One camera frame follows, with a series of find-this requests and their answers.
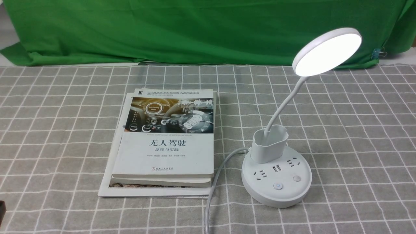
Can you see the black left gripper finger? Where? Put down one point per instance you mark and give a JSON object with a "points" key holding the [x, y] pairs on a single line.
{"points": [[2, 210]]}

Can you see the white desk lamp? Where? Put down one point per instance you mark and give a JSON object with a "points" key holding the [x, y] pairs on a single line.
{"points": [[273, 173]]}

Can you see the bottom large white book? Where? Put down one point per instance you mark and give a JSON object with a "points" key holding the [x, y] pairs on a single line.
{"points": [[107, 191]]}

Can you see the green backdrop cloth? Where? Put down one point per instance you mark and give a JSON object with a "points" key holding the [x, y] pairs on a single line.
{"points": [[239, 32]]}

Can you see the top white driving book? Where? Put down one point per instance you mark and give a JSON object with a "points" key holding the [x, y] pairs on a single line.
{"points": [[167, 133]]}

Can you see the middle white book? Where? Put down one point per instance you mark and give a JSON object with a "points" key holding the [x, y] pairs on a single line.
{"points": [[119, 182]]}

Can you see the blue binder clip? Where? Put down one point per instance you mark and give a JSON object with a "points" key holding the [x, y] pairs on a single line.
{"points": [[379, 53]]}

